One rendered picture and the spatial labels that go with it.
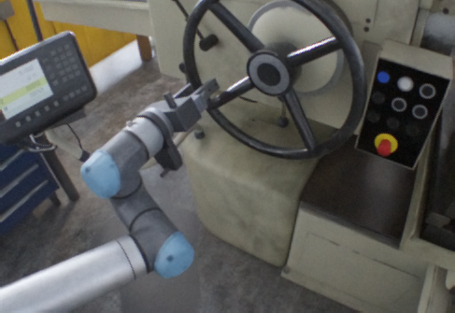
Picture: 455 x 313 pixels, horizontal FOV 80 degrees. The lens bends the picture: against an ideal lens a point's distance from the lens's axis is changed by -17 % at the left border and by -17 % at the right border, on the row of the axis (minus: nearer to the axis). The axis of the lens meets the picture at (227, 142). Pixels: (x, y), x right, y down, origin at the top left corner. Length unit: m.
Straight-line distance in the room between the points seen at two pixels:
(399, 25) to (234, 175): 0.91
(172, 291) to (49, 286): 1.28
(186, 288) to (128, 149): 1.27
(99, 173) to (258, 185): 0.87
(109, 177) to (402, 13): 0.64
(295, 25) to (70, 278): 0.59
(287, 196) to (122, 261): 0.87
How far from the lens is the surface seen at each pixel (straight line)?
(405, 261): 1.33
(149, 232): 0.54
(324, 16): 0.49
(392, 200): 1.35
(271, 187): 1.29
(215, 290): 1.72
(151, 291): 1.78
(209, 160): 1.41
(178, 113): 0.58
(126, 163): 0.55
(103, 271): 0.51
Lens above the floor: 1.60
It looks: 43 degrees down
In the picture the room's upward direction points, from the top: 4 degrees counter-clockwise
